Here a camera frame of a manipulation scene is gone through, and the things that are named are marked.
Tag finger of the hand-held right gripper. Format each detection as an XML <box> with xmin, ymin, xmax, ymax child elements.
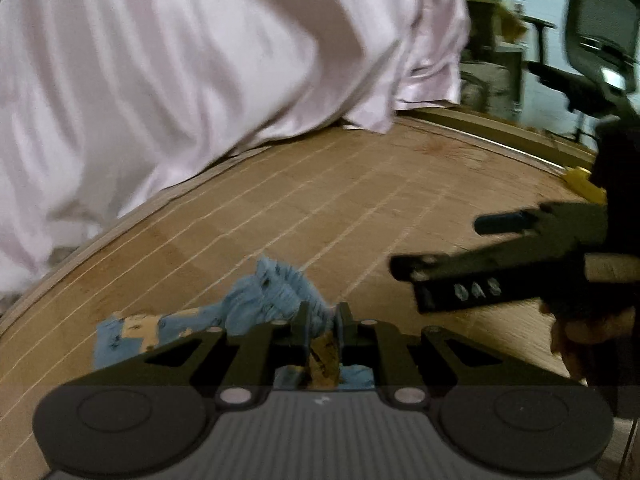
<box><xmin>389</xmin><ymin>254</ymin><xmax>455</xmax><ymax>282</ymax></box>
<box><xmin>474</xmin><ymin>212</ymin><xmax>542</xmax><ymax>236</ymax></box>

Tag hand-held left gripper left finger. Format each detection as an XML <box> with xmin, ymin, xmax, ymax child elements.
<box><xmin>62</xmin><ymin>304</ymin><xmax>312</xmax><ymax>407</ymax></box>

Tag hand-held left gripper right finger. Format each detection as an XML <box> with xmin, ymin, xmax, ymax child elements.
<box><xmin>335</xmin><ymin>302</ymin><xmax>587</xmax><ymax>407</ymax></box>

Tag blue pants with orange print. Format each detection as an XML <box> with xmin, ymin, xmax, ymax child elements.
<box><xmin>94</xmin><ymin>256</ymin><xmax>377</xmax><ymax>392</ymax></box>

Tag person's right hand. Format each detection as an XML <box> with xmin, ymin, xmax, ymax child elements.
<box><xmin>549</xmin><ymin>304</ymin><xmax>640</xmax><ymax>388</ymax></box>

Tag dark wooden shelf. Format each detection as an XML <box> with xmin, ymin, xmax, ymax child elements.
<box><xmin>459</xmin><ymin>0</ymin><xmax>527</xmax><ymax>122</ymax></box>

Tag black office chair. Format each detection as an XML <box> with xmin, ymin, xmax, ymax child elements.
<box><xmin>526</xmin><ymin>0</ymin><xmax>640</xmax><ymax>147</ymax></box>

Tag pink bed sheet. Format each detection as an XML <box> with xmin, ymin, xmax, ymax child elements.
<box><xmin>0</xmin><ymin>0</ymin><xmax>472</xmax><ymax>297</ymax></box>

